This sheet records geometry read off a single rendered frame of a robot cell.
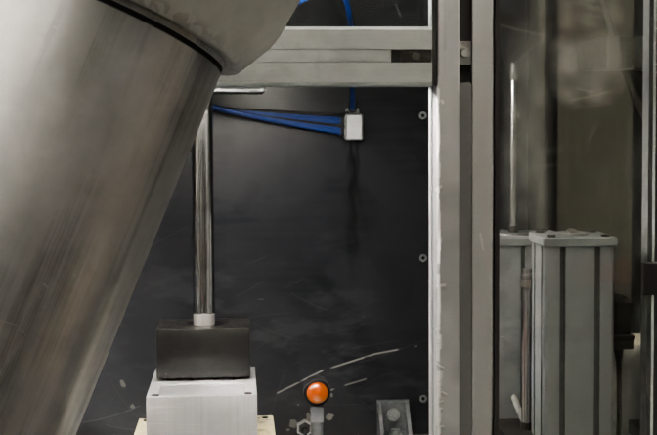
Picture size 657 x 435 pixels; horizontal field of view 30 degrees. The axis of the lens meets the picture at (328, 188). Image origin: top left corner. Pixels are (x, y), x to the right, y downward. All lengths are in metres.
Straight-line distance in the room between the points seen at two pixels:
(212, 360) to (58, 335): 0.72
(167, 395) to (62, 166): 0.68
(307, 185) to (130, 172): 0.95
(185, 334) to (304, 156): 0.32
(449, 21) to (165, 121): 0.54
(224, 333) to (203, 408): 0.08
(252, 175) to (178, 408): 0.37
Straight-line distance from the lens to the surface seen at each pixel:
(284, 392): 1.39
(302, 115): 1.34
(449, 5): 0.95
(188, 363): 1.13
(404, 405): 1.40
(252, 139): 1.36
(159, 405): 1.08
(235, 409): 1.08
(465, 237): 0.95
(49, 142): 0.41
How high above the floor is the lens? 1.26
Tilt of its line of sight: 3 degrees down
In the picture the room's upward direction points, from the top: straight up
